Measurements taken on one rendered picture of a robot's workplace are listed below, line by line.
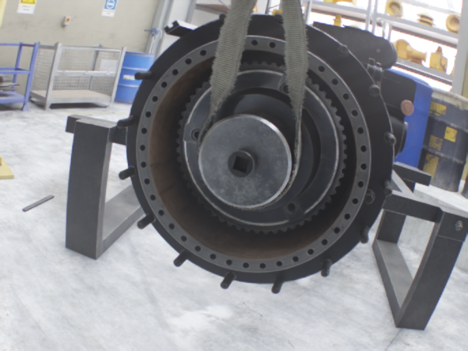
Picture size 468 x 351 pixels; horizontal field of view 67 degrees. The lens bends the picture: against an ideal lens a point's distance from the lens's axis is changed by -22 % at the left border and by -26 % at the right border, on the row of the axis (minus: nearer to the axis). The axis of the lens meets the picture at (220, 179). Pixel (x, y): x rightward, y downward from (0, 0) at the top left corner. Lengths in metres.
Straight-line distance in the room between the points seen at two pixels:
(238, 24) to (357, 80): 0.23
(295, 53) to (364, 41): 2.70
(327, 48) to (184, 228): 0.41
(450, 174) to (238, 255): 3.22
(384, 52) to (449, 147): 1.10
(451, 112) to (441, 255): 2.04
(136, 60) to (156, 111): 6.27
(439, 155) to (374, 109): 3.05
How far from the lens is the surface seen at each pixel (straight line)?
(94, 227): 2.02
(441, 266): 2.03
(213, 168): 0.69
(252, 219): 0.86
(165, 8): 8.12
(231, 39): 0.70
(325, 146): 0.81
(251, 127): 0.67
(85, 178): 1.97
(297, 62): 0.68
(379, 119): 0.78
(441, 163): 3.82
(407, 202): 1.91
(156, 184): 0.80
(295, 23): 0.68
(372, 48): 3.34
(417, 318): 2.14
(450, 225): 1.94
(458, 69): 5.13
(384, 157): 0.79
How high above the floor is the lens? 1.00
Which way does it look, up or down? 15 degrees down
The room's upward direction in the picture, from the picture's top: 12 degrees clockwise
